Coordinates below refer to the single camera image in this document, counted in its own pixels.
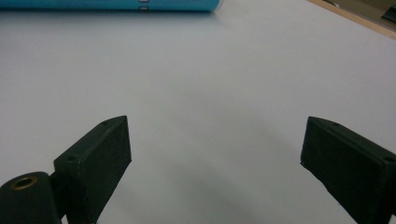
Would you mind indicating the dark object beyond table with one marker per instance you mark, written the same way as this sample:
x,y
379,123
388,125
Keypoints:
x,y
389,14

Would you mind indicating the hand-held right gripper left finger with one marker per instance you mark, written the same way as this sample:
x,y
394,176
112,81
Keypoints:
x,y
93,165

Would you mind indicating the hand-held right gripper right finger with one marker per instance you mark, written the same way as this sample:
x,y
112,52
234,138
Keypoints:
x,y
348,161

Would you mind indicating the blue cylindrical container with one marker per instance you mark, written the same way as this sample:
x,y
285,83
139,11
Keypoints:
x,y
109,4

